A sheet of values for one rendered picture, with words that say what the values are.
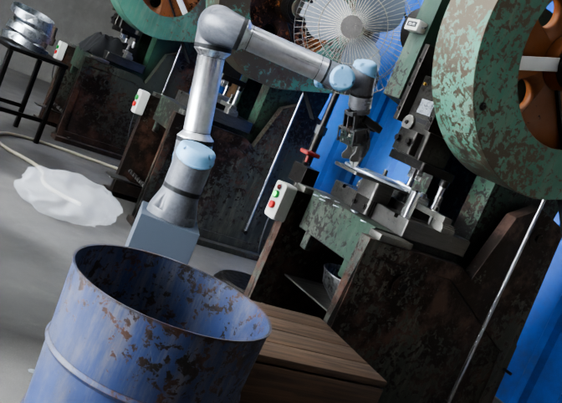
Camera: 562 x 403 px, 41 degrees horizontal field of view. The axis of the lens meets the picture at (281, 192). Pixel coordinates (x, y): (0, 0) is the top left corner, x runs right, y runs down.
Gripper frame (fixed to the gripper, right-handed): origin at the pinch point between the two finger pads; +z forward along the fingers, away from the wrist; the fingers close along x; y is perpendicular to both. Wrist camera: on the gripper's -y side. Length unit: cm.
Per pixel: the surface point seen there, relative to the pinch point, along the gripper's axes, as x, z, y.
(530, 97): 43, -33, -24
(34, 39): -289, 31, -26
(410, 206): 22.1, 7.7, -3.8
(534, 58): 46, -46, -16
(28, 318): -34, 42, 101
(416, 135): 8.9, -9.9, -18.8
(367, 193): 4.2, 10.3, -3.7
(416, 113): 2.4, -14.3, -26.2
